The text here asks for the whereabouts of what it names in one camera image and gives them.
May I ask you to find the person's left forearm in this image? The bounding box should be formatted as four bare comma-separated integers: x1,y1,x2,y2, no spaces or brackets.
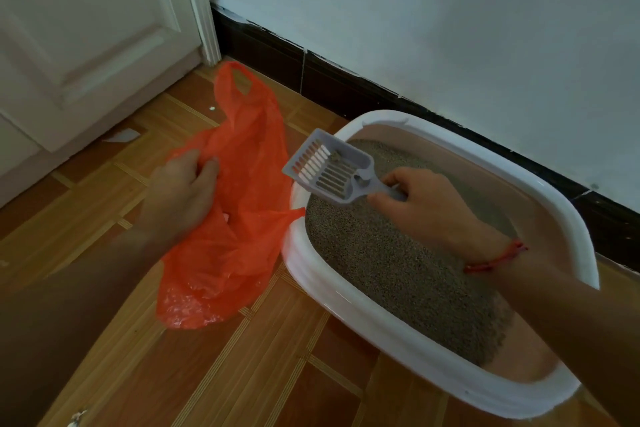
0,231,168,427

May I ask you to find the white door frame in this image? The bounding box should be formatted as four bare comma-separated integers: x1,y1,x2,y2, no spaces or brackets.
174,0,222,66

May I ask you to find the orange plastic bag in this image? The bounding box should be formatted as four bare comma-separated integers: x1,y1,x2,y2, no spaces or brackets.
155,61,306,330

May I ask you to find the white cat litter box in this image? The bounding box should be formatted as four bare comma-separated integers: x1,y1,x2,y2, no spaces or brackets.
280,110,600,420

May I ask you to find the person's right hand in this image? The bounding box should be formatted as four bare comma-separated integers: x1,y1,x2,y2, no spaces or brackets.
367,167,512,272

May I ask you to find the white door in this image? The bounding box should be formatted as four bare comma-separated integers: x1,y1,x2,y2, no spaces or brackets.
0,0,203,207

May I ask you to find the person's right forearm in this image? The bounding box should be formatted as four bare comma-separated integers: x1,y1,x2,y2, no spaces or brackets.
467,247,640,427

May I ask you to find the person's left hand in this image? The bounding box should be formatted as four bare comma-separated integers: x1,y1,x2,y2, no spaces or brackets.
131,149,221,248

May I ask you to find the white paper scrap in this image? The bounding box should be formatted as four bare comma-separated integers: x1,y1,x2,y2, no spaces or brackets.
102,128,142,143

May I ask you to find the red string bracelet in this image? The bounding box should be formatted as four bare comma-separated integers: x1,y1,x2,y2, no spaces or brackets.
463,240,528,275

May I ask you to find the dark baseboard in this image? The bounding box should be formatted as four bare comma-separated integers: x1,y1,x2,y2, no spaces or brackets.
210,3,640,273

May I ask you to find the grey litter scoop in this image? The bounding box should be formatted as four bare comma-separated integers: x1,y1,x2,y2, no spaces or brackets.
281,128,407,205

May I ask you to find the grey cat litter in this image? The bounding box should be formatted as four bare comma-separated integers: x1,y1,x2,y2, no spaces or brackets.
305,139,518,368

